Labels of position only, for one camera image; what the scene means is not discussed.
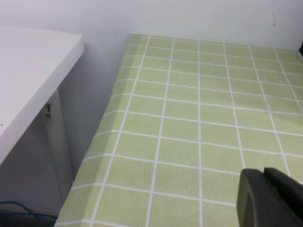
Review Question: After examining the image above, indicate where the green checked tablecloth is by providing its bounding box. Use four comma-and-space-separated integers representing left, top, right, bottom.
54, 33, 303, 227

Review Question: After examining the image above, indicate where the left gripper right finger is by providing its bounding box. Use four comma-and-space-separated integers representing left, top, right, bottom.
264, 166, 303, 224

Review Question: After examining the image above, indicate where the white side table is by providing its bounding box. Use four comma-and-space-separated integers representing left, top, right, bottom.
0, 23, 85, 213

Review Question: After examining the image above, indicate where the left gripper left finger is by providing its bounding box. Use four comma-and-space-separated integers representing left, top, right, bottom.
237, 167, 303, 227

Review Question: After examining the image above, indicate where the barcode label sticker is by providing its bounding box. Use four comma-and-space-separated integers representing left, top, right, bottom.
44, 102, 54, 127

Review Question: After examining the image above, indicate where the blue cable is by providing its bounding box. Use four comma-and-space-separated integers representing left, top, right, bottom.
0, 200, 59, 227

